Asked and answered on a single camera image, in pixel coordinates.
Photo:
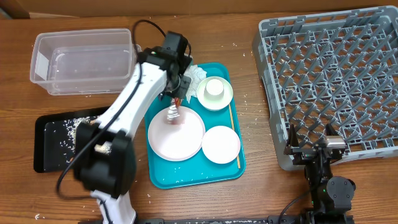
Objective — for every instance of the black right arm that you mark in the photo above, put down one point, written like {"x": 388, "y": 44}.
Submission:
{"x": 331, "y": 195}

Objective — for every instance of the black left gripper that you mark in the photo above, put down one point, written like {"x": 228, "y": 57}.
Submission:
{"x": 181, "y": 92}

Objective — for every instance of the black plastic tray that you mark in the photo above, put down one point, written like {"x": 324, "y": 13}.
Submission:
{"x": 41, "y": 164}

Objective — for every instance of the small white plate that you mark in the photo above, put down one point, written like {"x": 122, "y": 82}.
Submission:
{"x": 217, "y": 145}

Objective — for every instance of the red snack wrapper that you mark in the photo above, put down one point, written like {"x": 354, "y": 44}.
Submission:
{"x": 173, "y": 112}

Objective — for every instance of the teal serving tray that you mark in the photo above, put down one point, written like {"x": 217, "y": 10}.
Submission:
{"x": 198, "y": 169}

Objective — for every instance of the large white plate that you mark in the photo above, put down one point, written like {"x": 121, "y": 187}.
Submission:
{"x": 176, "y": 141}

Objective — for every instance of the wooden chopstick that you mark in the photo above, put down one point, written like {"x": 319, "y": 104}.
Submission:
{"x": 236, "y": 141}

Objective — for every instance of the white cup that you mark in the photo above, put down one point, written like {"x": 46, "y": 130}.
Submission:
{"x": 214, "y": 87}

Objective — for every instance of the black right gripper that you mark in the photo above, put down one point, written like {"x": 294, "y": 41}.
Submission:
{"x": 303, "y": 153}

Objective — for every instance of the white napkin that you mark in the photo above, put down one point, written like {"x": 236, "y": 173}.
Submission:
{"x": 197, "y": 75}

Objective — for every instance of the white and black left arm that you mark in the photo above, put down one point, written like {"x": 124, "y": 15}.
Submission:
{"x": 105, "y": 161}

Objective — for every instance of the white bowl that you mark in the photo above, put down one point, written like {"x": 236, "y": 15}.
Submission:
{"x": 215, "y": 103}

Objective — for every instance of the grey dishwasher rack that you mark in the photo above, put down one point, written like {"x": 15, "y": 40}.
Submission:
{"x": 337, "y": 68}

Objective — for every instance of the clear plastic storage bin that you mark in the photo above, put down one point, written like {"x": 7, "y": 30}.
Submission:
{"x": 83, "y": 62}

